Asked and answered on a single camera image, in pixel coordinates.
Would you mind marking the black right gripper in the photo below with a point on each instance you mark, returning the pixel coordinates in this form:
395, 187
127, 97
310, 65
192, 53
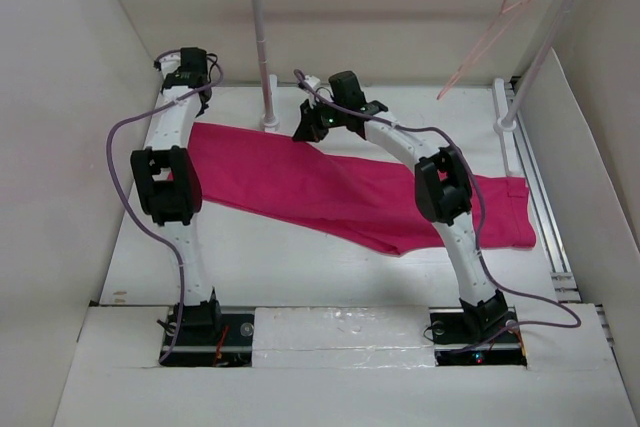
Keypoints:
309, 128

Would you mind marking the pink trousers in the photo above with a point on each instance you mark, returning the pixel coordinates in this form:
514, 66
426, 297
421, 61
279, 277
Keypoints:
367, 202

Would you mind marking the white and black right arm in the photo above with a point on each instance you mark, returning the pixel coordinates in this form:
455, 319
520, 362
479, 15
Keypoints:
443, 187

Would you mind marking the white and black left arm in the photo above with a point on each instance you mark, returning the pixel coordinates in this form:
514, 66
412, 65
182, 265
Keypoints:
170, 192

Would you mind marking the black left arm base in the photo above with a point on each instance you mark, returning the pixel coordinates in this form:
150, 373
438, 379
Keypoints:
231, 348

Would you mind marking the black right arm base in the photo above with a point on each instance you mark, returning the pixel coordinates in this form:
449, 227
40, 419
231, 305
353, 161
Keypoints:
455, 345

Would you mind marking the pink wire hanger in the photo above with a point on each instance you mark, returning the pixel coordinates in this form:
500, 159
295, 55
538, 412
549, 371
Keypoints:
507, 14

